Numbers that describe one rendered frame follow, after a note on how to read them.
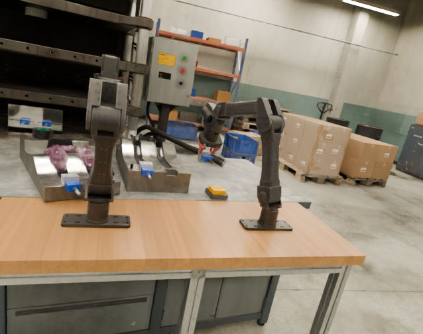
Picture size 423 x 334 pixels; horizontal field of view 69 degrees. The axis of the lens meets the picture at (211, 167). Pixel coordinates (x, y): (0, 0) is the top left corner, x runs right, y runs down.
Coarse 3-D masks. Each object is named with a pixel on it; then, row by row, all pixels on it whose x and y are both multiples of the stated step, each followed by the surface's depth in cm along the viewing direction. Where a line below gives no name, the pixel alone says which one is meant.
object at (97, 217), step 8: (88, 208) 93; (96, 208) 92; (104, 208) 94; (64, 216) 95; (72, 216) 96; (80, 216) 97; (88, 216) 94; (96, 216) 93; (104, 216) 95; (112, 216) 100; (120, 216) 101; (128, 216) 102; (64, 224) 91; (72, 224) 91; (80, 224) 92; (88, 224) 93; (96, 224) 94; (104, 224) 95; (112, 224) 96; (120, 224) 96; (128, 224) 97
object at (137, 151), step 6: (132, 138) 153; (144, 138) 156; (150, 138) 157; (156, 138) 159; (156, 144) 160; (162, 144) 154; (138, 150) 147; (156, 150) 150; (162, 150) 152; (138, 156) 144; (162, 156) 149; (138, 162) 135; (162, 162) 144
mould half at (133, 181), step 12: (120, 144) 151; (132, 144) 147; (144, 144) 150; (168, 144) 157; (120, 156) 148; (132, 156) 141; (144, 156) 144; (156, 156) 147; (168, 156) 150; (120, 168) 146; (156, 168) 130; (168, 168) 133; (180, 168) 136; (132, 180) 123; (144, 180) 125; (156, 180) 127; (168, 180) 129; (180, 180) 131; (168, 192) 131; (180, 192) 133
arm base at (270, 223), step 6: (264, 210) 113; (270, 210) 113; (276, 210) 114; (264, 216) 113; (270, 216) 112; (276, 216) 114; (240, 222) 115; (246, 222) 115; (252, 222) 116; (258, 222) 116; (264, 222) 114; (270, 222) 113; (276, 222) 120; (282, 222) 121; (246, 228) 111; (252, 228) 111; (258, 228) 112; (264, 228) 113; (270, 228) 113; (276, 228) 114; (282, 228) 115; (288, 228) 116
